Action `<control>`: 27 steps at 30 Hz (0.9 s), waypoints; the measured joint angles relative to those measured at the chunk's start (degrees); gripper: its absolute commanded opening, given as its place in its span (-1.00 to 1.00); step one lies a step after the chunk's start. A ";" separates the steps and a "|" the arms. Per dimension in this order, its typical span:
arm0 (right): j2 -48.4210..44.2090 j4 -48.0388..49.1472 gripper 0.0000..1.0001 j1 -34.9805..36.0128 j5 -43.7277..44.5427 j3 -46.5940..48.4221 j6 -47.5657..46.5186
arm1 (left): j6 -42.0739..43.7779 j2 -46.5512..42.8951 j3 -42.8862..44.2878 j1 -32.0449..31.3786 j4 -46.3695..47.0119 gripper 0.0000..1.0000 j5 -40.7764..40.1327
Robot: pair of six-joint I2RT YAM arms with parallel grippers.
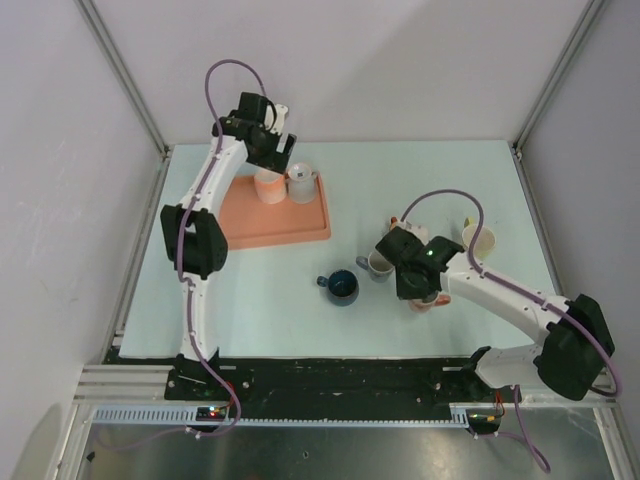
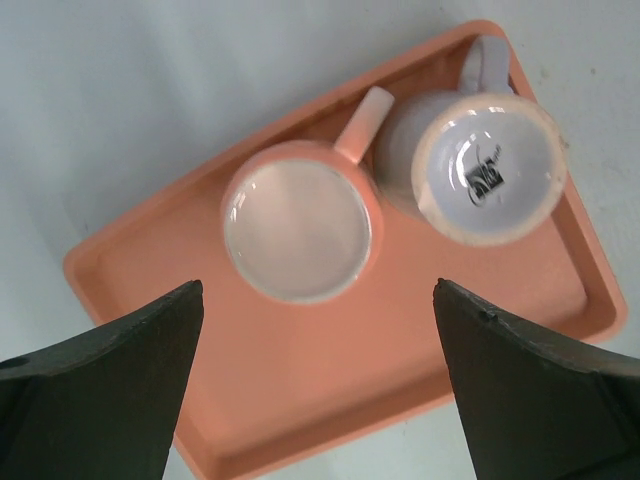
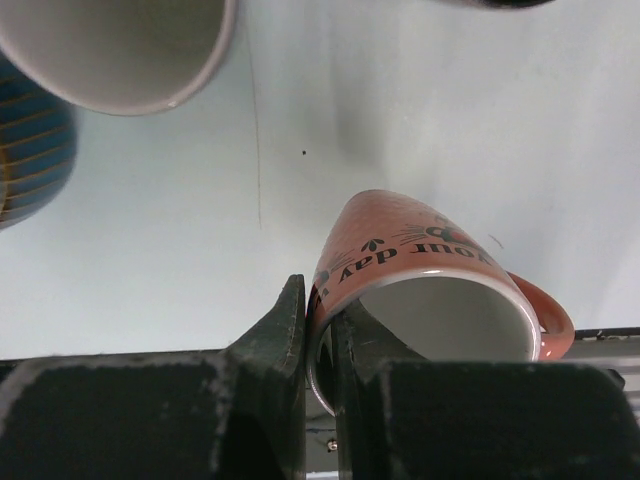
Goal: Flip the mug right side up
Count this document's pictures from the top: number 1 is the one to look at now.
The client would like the grey blue mug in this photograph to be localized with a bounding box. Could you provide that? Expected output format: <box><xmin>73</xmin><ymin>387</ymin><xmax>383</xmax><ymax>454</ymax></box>
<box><xmin>356</xmin><ymin>250</ymin><xmax>394</xmax><ymax>283</ymax></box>

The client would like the clear glass mug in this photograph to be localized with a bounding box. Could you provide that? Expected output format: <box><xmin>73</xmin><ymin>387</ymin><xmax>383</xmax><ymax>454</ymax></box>
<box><xmin>286</xmin><ymin>162</ymin><xmax>317</xmax><ymax>205</ymax></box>

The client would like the right aluminium frame post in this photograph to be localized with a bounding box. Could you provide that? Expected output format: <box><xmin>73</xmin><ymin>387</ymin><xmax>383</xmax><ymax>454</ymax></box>
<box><xmin>511</xmin><ymin>0</ymin><xmax>610</xmax><ymax>159</ymax></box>

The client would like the aluminium frame post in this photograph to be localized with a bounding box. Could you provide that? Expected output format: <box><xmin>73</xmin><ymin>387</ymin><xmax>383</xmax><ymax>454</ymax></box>
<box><xmin>74</xmin><ymin>0</ymin><xmax>170</xmax><ymax>161</ymax></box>
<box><xmin>511</xmin><ymin>0</ymin><xmax>610</xmax><ymax>159</ymax></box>

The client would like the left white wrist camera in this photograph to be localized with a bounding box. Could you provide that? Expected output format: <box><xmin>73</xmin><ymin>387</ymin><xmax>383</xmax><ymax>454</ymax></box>
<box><xmin>265</xmin><ymin>103</ymin><xmax>289</xmax><ymax>135</ymax></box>

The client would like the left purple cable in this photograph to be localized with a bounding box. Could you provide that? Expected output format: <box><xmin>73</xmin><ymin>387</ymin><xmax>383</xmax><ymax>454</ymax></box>
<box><xmin>92</xmin><ymin>58</ymin><xmax>267</xmax><ymax>451</ymax></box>

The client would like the white cable duct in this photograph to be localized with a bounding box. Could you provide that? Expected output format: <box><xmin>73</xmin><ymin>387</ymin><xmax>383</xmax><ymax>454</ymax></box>
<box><xmin>92</xmin><ymin>405</ymin><xmax>498</xmax><ymax>429</ymax></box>

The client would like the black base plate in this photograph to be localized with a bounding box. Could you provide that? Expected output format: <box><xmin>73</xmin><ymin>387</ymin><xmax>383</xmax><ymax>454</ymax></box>
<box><xmin>164</xmin><ymin>356</ymin><xmax>518</xmax><ymax>422</ymax></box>

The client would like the small pink mug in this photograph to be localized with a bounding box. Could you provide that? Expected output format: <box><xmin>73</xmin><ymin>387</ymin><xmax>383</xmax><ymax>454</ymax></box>
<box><xmin>408</xmin><ymin>293</ymin><xmax>451</xmax><ymax>313</ymax></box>

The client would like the left aluminium frame post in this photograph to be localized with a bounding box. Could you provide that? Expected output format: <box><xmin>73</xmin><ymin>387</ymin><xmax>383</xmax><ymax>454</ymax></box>
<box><xmin>74</xmin><ymin>0</ymin><xmax>170</xmax><ymax>161</ymax></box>

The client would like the yellow faceted mug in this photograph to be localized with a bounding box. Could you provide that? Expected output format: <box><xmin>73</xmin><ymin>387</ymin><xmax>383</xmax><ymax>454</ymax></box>
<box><xmin>461</xmin><ymin>217</ymin><xmax>496</xmax><ymax>260</ymax></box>

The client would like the aluminium front rail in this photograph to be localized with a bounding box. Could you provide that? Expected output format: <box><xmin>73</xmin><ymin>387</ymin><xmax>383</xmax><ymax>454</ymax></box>
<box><xmin>72</xmin><ymin>363</ymin><xmax>614</xmax><ymax>407</ymax></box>

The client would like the salmon plastic tray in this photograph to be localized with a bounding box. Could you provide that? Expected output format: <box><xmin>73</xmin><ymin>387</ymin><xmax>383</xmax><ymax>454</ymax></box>
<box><xmin>218</xmin><ymin>176</ymin><xmax>331</xmax><ymax>250</ymax></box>

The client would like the dark blue mug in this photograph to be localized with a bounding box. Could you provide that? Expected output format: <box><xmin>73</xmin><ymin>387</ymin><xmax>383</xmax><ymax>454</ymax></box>
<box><xmin>316</xmin><ymin>269</ymin><xmax>359</xmax><ymax>307</ymax></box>

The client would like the large peach mug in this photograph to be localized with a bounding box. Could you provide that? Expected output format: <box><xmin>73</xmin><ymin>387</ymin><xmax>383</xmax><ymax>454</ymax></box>
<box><xmin>253</xmin><ymin>169</ymin><xmax>287</xmax><ymax>205</ymax></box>

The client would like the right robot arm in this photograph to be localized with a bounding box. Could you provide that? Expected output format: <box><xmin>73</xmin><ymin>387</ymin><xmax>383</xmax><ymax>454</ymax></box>
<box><xmin>375</xmin><ymin>227</ymin><xmax>615</xmax><ymax>401</ymax></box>

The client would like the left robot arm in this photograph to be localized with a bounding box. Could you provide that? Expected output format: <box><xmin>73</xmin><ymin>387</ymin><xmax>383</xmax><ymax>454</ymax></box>
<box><xmin>160</xmin><ymin>92</ymin><xmax>296</xmax><ymax>361</ymax></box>

